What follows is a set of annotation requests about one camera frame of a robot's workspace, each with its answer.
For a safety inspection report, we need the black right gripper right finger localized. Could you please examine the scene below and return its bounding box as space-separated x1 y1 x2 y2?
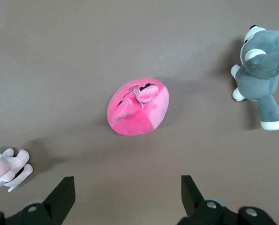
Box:
178 175 240 225

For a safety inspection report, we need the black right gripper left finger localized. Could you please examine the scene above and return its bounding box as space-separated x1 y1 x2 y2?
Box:
5 176 76 225

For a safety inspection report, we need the brown table mat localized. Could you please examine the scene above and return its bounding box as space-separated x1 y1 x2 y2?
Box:
0 0 279 225

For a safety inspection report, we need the hot pink round plush toy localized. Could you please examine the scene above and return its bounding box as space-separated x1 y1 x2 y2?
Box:
106 77 170 136

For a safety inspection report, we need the grey white plush husky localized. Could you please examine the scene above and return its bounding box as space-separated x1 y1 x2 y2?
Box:
231 24 279 131

